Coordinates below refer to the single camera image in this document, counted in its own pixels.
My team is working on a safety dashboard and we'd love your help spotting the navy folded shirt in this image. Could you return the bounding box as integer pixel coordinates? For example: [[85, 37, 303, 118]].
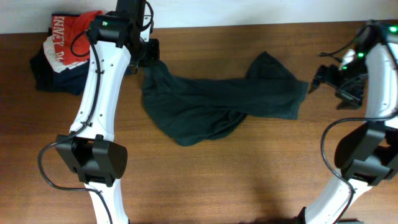
[[29, 35, 89, 95]]

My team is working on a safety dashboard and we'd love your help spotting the red folded shirt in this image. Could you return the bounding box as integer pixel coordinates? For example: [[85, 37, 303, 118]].
[[52, 10, 103, 65]]

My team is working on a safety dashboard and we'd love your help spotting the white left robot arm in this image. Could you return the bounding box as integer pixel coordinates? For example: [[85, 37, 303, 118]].
[[55, 0, 159, 223]]

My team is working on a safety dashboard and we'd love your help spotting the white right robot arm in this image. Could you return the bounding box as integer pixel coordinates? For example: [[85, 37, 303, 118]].
[[294, 20, 397, 224]]

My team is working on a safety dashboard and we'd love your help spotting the dark green t-shirt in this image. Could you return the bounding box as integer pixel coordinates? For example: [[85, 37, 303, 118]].
[[142, 52, 308, 146]]

